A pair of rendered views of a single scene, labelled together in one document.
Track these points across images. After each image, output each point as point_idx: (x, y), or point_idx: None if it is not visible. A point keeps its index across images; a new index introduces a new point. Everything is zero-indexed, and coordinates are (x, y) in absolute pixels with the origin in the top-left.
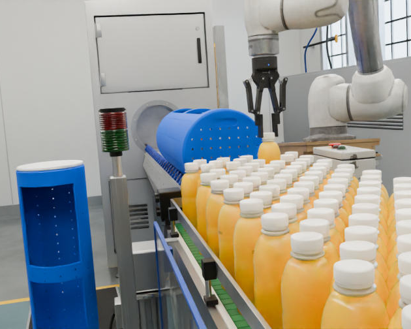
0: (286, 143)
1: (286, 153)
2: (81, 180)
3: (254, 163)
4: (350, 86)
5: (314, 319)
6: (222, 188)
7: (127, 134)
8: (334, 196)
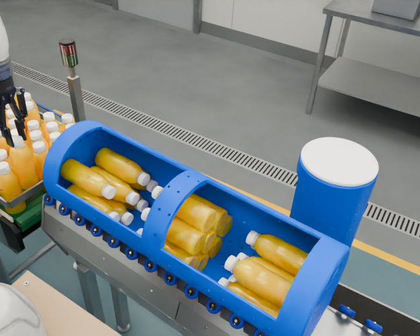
0: (85, 311)
1: (5, 161)
2: (304, 185)
3: (11, 121)
4: None
5: None
6: None
7: (61, 57)
8: None
